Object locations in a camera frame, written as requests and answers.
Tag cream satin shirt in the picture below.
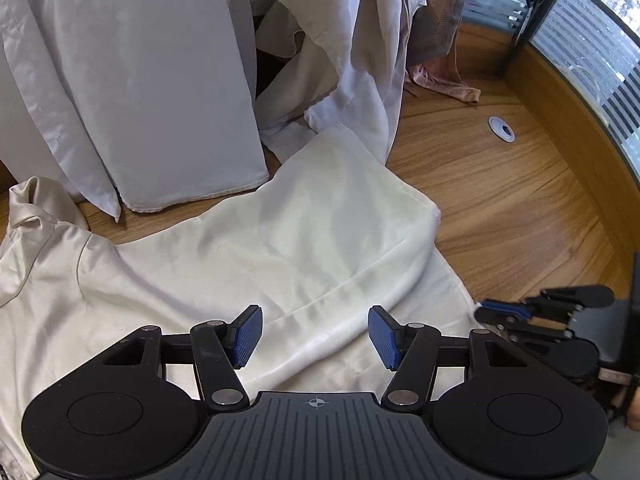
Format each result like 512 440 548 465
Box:
0 127 483 480

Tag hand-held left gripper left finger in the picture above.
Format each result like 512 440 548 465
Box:
101 304 264 407

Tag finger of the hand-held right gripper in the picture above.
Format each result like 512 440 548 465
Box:
473 285 616 324
492 321 577 352

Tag grey desk cable grommet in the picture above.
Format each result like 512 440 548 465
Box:
488 116 516 142

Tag striped glass partition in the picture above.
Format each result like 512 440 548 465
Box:
460 0 640 182

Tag person's right hand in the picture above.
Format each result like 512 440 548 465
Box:
599 366 640 428

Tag pink patterned garment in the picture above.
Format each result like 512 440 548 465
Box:
404 0 482 106

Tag crumpled off-white draped garment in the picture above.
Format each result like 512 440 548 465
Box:
255 0 431 167

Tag smooth white draped garment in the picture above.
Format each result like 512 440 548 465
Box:
0 0 271 224

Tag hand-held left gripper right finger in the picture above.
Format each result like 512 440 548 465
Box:
367 305 531 407

